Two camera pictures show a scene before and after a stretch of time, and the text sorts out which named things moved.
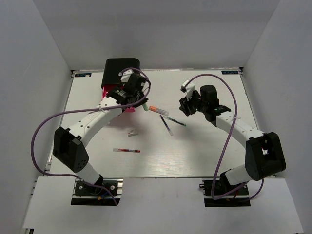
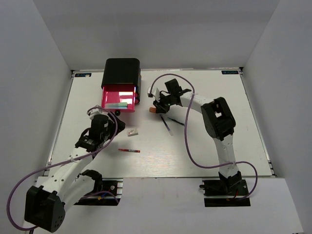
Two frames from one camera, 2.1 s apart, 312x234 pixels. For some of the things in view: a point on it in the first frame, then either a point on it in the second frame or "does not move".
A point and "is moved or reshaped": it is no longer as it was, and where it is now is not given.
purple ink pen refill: [166, 125] does not move
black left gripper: [142, 102] -> [121, 125]
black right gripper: [186, 105] -> [161, 107]
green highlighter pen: [146, 106] is moved or reshaped
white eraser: [132, 132] does not move
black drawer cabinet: [112, 67] does not move
